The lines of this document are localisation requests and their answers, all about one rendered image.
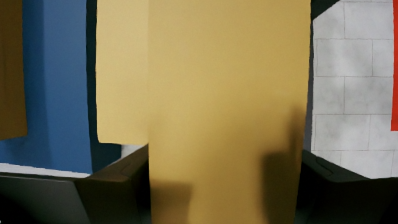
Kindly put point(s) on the brown cardboard carton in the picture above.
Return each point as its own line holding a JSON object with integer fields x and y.
{"x": 227, "y": 99}
{"x": 122, "y": 71}
{"x": 13, "y": 122}

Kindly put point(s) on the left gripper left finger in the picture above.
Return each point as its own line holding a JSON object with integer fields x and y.
{"x": 117, "y": 194}

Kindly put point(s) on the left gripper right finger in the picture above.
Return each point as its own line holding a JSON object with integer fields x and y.
{"x": 331, "y": 194}

